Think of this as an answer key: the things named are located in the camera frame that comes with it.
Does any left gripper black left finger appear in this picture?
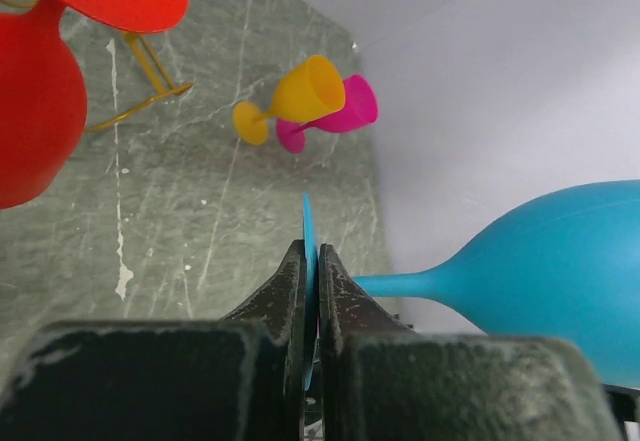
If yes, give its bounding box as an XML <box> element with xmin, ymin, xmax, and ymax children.
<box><xmin>1</xmin><ymin>240</ymin><xmax>307</xmax><ymax>440</ymax></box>

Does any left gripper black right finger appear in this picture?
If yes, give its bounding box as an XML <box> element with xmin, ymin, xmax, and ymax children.
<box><xmin>318</xmin><ymin>244</ymin><xmax>623</xmax><ymax>440</ymax></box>

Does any blue plastic wine glass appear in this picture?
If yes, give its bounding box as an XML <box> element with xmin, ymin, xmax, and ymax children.
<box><xmin>301</xmin><ymin>179</ymin><xmax>640</xmax><ymax>392</ymax></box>

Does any magenta plastic wine glass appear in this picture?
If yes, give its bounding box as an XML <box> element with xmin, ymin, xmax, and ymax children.
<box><xmin>276</xmin><ymin>74</ymin><xmax>379</xmax><ymax>154</ymax></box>

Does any yellow plastic wine glass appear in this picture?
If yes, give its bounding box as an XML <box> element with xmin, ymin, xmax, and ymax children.
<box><xmin>232</xmin><ymin>54</ymin><xmax>346</xmax><ymax>146</ymax></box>

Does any red plastic wine glass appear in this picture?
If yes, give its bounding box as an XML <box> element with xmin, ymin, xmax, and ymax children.
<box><xmin>1</xmin><ymin>0</ymin><xmax>188</xmax><ymax>209</ymax></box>

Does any gold wire wine glass rack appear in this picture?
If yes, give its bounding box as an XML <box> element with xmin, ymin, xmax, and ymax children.
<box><xmin>1</xmin><ymin>0</ymin><xmax>193</xmax><ymax>133</ymax></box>

